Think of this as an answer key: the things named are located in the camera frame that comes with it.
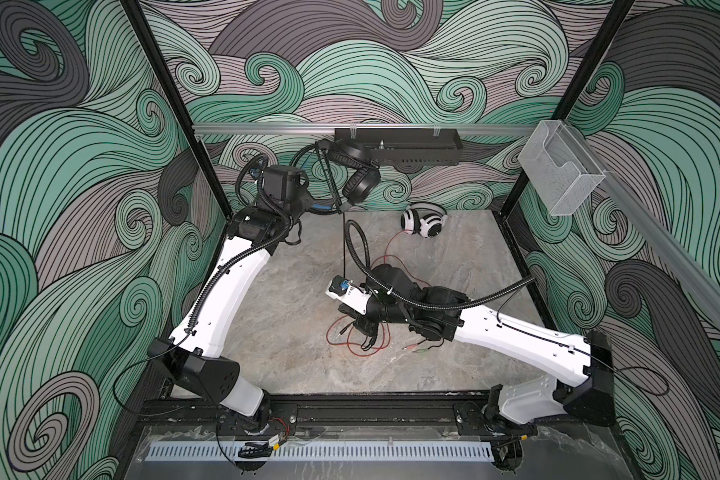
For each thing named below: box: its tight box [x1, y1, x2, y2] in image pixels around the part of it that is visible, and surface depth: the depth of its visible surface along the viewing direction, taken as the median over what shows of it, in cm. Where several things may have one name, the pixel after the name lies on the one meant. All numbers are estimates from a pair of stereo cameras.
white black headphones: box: [401, 202, 449, 239], surface depth 109 cm
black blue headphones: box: [313, 139, 382, 213], surface depth 64 cm
